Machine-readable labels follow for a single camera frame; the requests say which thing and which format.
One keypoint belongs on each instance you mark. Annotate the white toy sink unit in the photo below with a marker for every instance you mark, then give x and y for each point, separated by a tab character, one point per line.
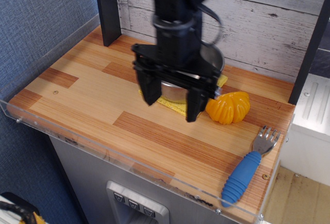
306	150

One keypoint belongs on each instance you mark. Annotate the black vertical frame post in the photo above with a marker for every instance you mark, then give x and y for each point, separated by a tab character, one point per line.
311	51

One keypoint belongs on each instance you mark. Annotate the stainless steel pot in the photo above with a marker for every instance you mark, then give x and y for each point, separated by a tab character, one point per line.
213	56

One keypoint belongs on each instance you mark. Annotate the silver toy fridge cabinet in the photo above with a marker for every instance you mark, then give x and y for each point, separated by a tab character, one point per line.
110	194

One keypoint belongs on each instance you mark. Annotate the clear acrylic table guard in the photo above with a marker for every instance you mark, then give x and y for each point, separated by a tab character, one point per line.
90	99

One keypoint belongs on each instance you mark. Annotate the yellow folded cloth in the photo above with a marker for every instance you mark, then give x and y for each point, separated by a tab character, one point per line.
175	105

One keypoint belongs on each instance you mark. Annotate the yellow plastic toy pepper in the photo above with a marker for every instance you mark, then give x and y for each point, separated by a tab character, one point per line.
229	108

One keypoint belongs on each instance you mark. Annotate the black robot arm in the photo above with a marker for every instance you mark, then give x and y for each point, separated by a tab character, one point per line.
181	12

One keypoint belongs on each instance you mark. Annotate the yellow black object bottom left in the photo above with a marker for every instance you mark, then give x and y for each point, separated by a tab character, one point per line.
14	209

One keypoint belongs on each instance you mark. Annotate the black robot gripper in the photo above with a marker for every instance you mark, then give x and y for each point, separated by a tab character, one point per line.
176	59

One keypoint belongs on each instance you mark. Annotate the blue-handled metal fork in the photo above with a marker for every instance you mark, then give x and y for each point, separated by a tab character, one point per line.
240	178

